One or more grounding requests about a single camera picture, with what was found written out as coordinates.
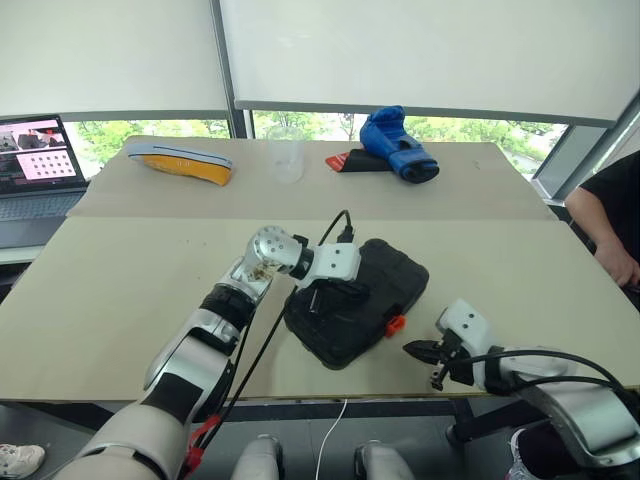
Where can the bystander in black shirt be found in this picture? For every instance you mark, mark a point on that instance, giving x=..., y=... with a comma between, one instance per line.
x=617, y=200

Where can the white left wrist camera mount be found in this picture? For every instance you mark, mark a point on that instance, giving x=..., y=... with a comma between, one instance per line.
x=332, y=262

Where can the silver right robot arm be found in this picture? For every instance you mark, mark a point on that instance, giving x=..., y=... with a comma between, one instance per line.
x=575, y=405

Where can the pink and white sneaker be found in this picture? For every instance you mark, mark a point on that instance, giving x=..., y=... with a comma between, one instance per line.
x=522, y=457

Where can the black plastic tool case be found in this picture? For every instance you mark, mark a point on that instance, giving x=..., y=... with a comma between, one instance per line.
x=380, y=285

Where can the black and red pouch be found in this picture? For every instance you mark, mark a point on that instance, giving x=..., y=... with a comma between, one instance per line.
x=360, y=162

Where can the white patterned sneaker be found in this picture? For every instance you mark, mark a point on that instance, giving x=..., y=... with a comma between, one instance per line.
x=20, y=460

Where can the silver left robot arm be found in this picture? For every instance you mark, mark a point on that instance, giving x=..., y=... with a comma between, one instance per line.
x=180, y=350

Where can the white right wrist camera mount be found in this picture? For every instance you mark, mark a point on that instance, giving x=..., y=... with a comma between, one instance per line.
x=470, y=322

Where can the yellow and grey shoe insole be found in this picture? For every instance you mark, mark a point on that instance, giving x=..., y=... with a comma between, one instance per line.
x=190, y=162

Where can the bystander bare hand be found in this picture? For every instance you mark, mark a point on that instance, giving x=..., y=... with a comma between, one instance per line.
x=620, y=267

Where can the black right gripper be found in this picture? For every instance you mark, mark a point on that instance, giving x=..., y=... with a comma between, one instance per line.
x=455, y=362

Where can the blue boxing glove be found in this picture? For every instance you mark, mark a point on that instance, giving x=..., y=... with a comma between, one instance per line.
x=395, y=145

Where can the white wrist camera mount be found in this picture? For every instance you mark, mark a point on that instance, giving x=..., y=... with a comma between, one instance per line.
x=470, y=322
x=332, y=262

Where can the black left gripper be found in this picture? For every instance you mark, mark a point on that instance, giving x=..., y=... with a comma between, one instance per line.
x=330, y=294

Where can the clear plastic cup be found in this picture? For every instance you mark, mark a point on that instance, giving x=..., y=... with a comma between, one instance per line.
x=285, y=157

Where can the grey window post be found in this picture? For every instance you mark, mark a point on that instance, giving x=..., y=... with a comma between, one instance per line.
x=232, y=90

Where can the open laptop computer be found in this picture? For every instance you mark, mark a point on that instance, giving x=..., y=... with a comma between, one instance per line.
x=35, y=170

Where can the black table leg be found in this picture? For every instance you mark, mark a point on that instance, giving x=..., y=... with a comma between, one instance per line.
x=470, y=420

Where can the grey rounded shape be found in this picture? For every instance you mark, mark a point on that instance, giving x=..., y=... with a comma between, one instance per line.
x=382, y=460
x=257, y=457

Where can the white roller blind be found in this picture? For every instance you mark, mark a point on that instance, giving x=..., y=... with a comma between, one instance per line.
x=105, y=55
x=430, y=50

